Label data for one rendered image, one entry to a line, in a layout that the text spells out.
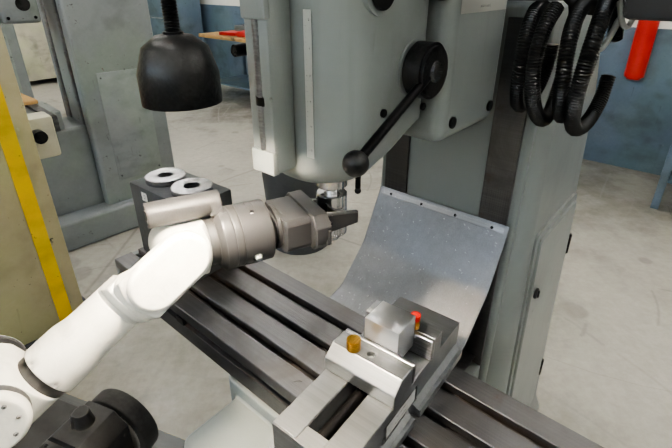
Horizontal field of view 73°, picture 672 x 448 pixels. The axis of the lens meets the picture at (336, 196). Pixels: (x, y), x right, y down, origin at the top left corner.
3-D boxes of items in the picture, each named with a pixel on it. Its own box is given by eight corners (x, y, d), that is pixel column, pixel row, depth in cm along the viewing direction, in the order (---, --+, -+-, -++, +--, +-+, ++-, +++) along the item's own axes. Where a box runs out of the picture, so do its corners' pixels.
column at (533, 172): (471, 558, 135) (605, -22, 68) (351, 462, 162) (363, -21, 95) (530, 440, 170) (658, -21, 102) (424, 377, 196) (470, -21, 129)
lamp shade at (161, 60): (127, 111, 39) (112, 35, 37) (160, 92, 46) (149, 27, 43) (209, 112, 39) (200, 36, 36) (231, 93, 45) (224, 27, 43)
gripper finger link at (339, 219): (355, 223, 70) (320, 232, 68) (356, 205, 69) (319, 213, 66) (361, 228, 69) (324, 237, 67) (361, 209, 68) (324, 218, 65)
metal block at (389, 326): (396, 365, 69) (398, 334, 66) (363, 347, 72) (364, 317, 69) (413, 345, 72) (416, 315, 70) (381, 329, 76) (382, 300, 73)
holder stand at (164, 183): (197, 282, 101) (184, 202, 93) (143, 250, 113) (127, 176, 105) (239, 258, 110) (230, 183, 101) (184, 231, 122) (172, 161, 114)
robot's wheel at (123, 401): (94, 444, 125) (76, 392, 117) (108, 429, 129) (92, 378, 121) (152, 469, 119) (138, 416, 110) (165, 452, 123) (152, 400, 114)
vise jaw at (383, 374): (393, 410, 63) (395, 389, 61) (324, 368, 70) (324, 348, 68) (414, 382, 67) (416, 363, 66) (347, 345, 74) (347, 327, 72)
